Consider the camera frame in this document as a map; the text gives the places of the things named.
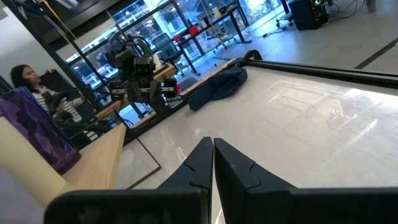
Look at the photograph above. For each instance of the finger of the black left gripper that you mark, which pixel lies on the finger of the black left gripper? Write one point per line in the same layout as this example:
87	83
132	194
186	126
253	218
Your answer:
138	97
160	104

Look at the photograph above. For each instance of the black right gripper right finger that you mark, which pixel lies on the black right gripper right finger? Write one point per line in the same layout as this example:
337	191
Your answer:
236	174

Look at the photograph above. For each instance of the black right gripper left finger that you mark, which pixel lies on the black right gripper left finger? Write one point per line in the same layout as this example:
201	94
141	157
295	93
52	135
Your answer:
199	168

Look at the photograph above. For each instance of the purple glass tumbler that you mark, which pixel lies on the purple glass tumbler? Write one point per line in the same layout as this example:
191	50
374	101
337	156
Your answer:
40	130

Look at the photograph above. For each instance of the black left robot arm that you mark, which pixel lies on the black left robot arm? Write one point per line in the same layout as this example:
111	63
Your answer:
124	59

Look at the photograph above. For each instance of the black office chair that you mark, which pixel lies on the black office chair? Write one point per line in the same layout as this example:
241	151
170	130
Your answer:
166	46

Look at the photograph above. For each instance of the dark blue cloth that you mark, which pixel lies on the dark blue cloth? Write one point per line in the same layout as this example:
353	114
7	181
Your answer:
217	85

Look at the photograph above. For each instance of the red box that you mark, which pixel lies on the red box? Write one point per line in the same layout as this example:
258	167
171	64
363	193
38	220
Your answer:
194	30

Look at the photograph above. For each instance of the person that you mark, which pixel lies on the person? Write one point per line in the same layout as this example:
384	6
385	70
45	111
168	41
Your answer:
25	77

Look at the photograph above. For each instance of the black-legged desk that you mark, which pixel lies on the black-legged desk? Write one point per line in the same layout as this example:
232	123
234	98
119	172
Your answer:
214	20

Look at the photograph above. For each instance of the black computer tower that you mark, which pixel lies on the black computer tower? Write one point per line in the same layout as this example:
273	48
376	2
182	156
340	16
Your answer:
308	14

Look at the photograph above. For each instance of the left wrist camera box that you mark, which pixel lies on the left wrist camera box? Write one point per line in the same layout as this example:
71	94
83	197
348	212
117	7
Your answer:
143	67

